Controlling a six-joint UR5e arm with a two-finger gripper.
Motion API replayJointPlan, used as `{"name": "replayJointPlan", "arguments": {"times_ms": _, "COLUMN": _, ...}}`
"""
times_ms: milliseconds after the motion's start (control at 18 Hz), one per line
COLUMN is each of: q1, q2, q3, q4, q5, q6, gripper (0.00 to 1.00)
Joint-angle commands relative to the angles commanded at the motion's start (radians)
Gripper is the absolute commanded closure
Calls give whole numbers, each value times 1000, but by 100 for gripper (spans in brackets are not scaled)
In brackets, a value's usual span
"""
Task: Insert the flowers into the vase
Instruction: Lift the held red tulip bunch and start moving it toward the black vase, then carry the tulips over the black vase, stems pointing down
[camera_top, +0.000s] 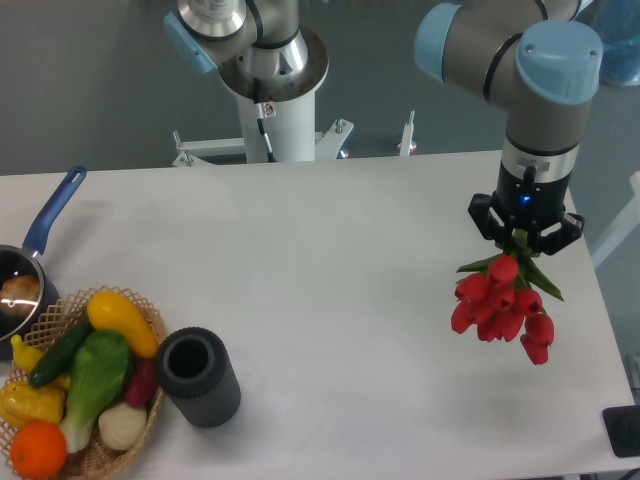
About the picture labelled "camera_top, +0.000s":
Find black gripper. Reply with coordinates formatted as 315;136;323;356
468;163;585;256

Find red tulip bouquet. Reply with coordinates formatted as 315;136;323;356
450;229;563;365

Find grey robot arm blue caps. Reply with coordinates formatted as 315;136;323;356
163;1;603;255

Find dark grey ribbed vase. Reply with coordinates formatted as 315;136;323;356
154;327;241;428

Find blue water jug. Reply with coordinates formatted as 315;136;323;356
591;0;639;87

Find black device at table edge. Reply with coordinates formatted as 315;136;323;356
602;405;640;458

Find red radish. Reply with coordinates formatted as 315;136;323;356
123;359;158;407

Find yellow squash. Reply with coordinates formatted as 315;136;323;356
86;290;159;360

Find green bok choy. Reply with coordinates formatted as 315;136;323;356
59;330;133;454

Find white garlic bulb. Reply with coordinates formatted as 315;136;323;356
98;402;147;451

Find woven wicker basket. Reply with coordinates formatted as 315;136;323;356
0;285;168;480

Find dark green cucumber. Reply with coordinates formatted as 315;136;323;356
28;315;94;388

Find brown bread roll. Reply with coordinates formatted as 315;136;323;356
1;275;40;319

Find small yellow pepper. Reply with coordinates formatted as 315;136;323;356
10;335;44;374

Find yellow corn cob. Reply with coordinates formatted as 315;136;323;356
1;380;66;430

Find orange fruit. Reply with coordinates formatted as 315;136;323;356
10;421;67;479

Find white frame at right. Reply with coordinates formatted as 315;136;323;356
591;171;639;269

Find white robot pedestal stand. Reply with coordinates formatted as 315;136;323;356
171;79;419;168

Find blue handled saucepan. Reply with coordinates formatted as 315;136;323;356
1;166;87;361

